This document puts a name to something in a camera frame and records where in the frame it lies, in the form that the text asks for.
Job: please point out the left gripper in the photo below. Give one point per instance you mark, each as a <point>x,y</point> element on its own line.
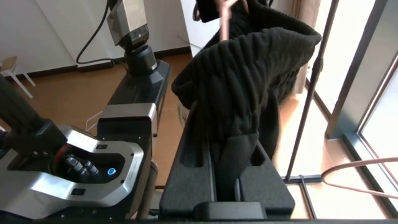
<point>210,9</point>

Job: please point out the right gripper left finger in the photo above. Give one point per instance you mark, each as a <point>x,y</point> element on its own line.
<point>186,186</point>

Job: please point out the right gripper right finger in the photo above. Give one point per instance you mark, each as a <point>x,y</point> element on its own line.
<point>267,189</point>

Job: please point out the black knitted garment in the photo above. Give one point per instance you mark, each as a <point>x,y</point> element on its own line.
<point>242,87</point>

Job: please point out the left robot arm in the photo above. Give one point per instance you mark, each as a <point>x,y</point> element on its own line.
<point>127,18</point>

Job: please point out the window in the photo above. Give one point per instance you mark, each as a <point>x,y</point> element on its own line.
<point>348,93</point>

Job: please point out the small white stool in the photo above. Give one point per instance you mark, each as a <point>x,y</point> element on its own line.
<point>9,63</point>

